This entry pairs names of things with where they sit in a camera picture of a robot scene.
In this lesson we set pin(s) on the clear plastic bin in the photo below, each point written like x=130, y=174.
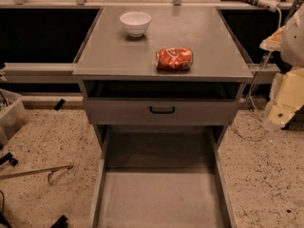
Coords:
x=12, y=114

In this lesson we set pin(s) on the black object bottom floor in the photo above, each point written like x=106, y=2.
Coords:
x=61, y=222

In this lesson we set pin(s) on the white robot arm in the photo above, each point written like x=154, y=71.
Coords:
x=292, y=51

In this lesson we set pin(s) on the small black block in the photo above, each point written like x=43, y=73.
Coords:
x=59, y=104

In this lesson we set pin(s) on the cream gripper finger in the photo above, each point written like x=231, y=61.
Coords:
x=273, y=42
x=286, y=98

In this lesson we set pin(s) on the open middle drawer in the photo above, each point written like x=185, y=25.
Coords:
x=149, y=179

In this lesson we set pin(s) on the red coke can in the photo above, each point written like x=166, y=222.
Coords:
x=174, y=58

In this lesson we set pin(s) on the closed top drawer black handle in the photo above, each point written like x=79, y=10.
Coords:
x=159, y=112

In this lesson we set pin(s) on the white ceramic bowl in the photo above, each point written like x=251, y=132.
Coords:
x=135, y=23

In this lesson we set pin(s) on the grey metal drawer cabinet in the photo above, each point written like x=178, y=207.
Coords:
x=160, y=84

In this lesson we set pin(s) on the black clip on floor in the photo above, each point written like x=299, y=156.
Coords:
x=8, y=158

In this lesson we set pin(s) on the metal grabber stick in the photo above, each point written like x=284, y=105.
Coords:
x=50, y=170

